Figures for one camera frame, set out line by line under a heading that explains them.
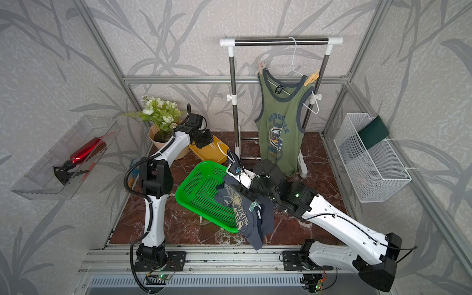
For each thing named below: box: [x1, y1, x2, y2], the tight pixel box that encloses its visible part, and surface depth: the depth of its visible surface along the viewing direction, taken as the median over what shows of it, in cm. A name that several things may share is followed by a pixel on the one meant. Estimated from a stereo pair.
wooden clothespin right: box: [303, 68, 320, 87], surface depth 67 cm
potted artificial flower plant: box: [121, 95, 190, 160], surface depth 95 cm
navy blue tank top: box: [213, 175, 276, 251], surface depth 74 cm
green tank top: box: [254, 68, 316, 177], surface depth 85 cm
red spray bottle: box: [51, 137, 107, 185], surface depth 65 cm
